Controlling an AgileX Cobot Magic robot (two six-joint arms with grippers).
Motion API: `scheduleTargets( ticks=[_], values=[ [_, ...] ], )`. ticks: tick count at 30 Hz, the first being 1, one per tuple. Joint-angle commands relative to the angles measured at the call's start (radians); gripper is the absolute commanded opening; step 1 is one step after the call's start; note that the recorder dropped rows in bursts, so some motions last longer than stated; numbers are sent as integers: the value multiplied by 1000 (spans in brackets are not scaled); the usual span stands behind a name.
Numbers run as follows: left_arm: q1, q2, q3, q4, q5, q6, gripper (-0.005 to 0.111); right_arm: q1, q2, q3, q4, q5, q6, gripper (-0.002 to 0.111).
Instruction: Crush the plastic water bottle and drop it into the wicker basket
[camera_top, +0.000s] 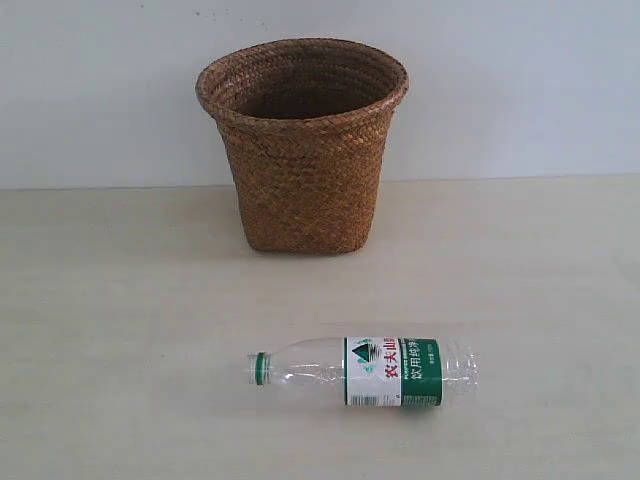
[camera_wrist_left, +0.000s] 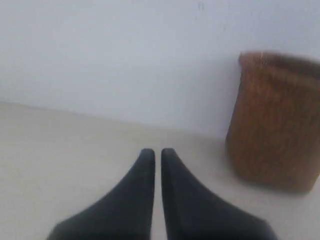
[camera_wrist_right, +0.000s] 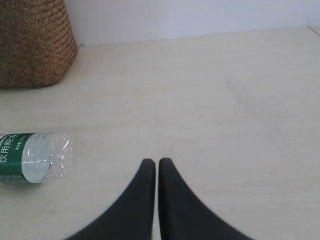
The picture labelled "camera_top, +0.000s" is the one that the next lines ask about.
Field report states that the brown woven straw basket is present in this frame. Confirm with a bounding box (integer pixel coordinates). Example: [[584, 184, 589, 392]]
[[195, 38, 409, 254]]

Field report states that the clear plastic water bottle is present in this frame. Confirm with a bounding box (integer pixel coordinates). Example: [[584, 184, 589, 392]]
[[247, 336, 479, 408]]

